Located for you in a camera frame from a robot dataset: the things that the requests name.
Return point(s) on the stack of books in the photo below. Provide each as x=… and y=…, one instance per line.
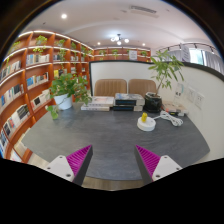
x=128, y=102
x=99, y=103

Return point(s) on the right stack of books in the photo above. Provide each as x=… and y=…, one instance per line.
x=128, y=102

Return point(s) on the white wall switch panel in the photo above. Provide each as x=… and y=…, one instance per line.
x=191, y=94

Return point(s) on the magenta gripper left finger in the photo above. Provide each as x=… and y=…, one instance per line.
x=72, y=167

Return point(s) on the black pot tall plant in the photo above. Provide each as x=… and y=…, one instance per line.
x=167, y=67

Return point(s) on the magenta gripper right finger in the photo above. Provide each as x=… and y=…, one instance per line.
x=153, y=167

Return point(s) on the right tan chair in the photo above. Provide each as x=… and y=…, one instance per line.
x=141, y=86

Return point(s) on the white power strip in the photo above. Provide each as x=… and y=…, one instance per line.
x=174, y=110

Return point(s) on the left stack of books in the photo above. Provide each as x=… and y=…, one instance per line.
x=99, y=103

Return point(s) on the white wall socket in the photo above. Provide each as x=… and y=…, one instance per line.
x=199, y=100

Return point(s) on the tan chair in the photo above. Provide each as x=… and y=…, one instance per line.
x=109, y=87
x=141, y=86

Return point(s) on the left tan chair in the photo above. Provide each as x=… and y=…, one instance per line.
x=109, y=87

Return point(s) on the orange wooden bookshelf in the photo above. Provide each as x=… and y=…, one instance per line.
x=32, y=62

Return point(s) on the white pot leafy plant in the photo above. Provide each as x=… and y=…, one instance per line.
x=65, y=86

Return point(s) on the ceiling chandelier lamp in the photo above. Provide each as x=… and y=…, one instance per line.
x=119, y=40

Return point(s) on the white round base yellow knob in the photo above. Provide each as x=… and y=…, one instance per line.
x=146, y=123

